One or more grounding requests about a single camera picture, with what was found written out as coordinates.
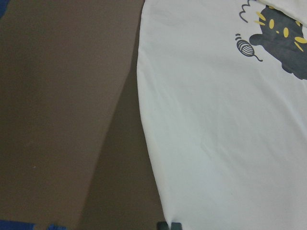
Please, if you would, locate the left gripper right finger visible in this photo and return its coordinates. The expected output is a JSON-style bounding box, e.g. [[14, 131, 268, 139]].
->
[[171, 222, 182, 230]]

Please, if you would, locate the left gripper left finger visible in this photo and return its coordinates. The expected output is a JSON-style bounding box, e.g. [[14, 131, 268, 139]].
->
[[156, 221, 168, 230]]

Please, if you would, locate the cream long-sleeve cat T-shirt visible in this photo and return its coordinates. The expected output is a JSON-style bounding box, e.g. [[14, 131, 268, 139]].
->
[[137, 0, 307, 230]]

